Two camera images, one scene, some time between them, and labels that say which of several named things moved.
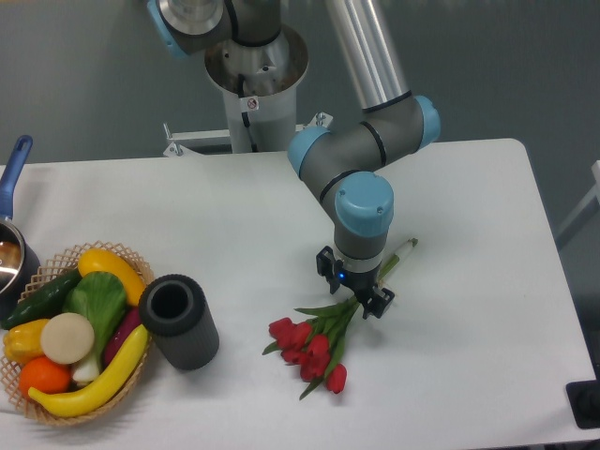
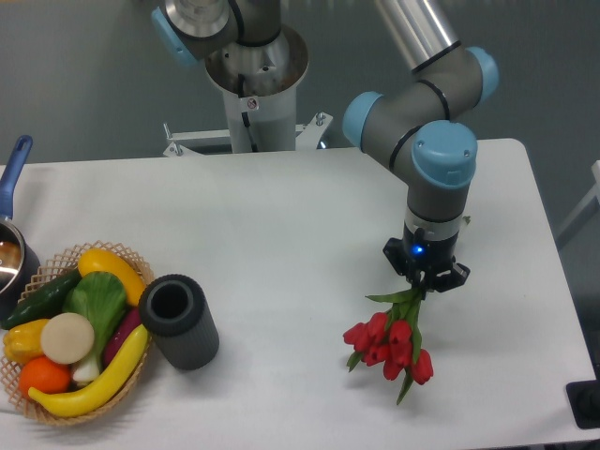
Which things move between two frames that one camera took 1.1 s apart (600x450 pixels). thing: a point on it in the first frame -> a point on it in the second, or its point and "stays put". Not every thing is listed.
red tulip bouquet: [315, 345] -> [393, 340]
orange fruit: [41, 373] stays put
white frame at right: [595, 194] stays put
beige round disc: [67, 337] stays put
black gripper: [362, 284] -> [417, 253]
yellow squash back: [100, 260] stays put
